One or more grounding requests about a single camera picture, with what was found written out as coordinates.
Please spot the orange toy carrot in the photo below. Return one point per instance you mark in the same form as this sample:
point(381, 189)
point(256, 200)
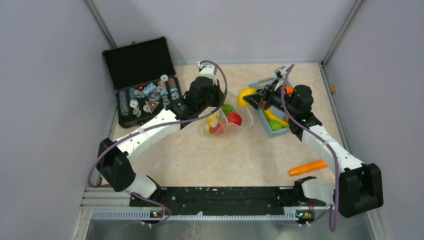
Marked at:
point(306, 168)

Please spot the yellow toy banana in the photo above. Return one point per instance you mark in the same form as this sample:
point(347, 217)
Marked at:
point(272, 117)

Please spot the blue perforated plastic basket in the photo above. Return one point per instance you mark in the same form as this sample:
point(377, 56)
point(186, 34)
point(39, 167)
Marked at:
point(258, 85)

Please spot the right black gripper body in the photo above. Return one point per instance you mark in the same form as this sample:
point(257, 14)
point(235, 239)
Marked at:
point(275, 99)

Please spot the black poker chip case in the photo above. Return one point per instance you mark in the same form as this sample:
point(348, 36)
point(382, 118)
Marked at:
point(145, 79)

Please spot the clear dotted zip bag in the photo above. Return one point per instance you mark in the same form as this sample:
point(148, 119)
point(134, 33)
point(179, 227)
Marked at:
point(224, 126)

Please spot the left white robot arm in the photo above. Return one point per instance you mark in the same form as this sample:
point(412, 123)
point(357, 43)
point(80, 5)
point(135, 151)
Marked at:
point(115, 157)

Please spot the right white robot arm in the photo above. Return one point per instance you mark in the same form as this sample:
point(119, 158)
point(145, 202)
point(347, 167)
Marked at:
point(358, 186)

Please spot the green toy lime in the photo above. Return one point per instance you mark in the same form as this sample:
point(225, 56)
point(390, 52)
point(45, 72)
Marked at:
point(275, 125)

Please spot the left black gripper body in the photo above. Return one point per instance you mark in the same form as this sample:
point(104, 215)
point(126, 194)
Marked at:
point(214, 99)

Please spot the green toy grapes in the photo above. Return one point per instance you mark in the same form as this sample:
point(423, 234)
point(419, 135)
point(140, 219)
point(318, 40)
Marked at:
point(227, 109)

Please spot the red toy apple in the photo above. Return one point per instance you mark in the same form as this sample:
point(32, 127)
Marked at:
point(235, 118)

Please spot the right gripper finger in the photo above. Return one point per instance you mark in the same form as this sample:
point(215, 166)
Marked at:
point(270, 88)
point(258, 100)

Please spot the orange toy pumpkin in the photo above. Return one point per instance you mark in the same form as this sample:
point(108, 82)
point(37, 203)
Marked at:
point(288, 90)

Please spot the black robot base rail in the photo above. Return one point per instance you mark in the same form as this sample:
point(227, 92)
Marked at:
point(232, 201)

